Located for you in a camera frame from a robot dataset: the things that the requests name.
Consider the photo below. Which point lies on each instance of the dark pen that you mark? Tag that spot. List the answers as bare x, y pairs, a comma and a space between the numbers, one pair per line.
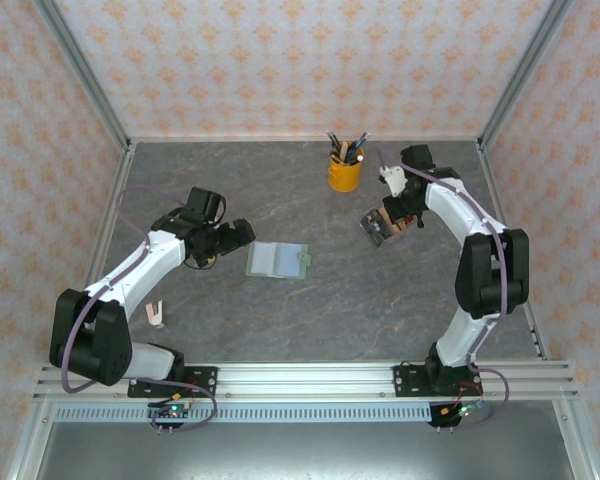
334, 145

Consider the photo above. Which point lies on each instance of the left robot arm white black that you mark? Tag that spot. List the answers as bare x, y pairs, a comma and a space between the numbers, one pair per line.
95, 345

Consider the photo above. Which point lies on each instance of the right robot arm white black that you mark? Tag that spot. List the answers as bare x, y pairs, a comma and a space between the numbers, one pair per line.
495, 270

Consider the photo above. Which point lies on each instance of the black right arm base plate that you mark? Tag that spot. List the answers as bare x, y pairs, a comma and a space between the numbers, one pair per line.
405, 382

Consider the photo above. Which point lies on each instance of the yellow pen cup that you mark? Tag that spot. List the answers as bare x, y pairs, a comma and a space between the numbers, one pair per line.
345, 177

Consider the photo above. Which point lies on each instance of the aluminium corner post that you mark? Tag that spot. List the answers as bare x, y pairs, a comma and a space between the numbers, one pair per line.
80, 65
525, 65

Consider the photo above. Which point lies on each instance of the blue pen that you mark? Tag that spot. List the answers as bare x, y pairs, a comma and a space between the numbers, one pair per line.
360, 146

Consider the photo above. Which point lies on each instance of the aluminium side rail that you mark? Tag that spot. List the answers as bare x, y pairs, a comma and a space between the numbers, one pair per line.
497, 200
100, 250

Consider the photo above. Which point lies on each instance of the aluminium back rail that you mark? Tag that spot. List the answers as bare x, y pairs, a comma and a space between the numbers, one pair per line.
230, 139

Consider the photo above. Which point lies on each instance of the aluminium front rail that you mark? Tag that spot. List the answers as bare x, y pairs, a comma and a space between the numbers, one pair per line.
305, 382

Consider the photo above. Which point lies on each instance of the green card holder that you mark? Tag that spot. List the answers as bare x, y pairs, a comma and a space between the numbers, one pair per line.
285, 260

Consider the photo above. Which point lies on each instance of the white tipped pen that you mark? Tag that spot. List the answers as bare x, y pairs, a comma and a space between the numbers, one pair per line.
361, 157

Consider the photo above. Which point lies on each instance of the grey metal shelf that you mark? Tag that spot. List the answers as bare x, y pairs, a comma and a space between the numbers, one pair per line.
305, 455

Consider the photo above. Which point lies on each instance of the wooden card box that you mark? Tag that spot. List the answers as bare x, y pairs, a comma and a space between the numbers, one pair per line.
395, 230

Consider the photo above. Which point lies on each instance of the tan wooden stick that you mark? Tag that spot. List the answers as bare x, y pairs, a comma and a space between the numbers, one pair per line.
345, 151

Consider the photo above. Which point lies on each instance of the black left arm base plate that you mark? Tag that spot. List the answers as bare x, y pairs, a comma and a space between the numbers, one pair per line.
205, 380

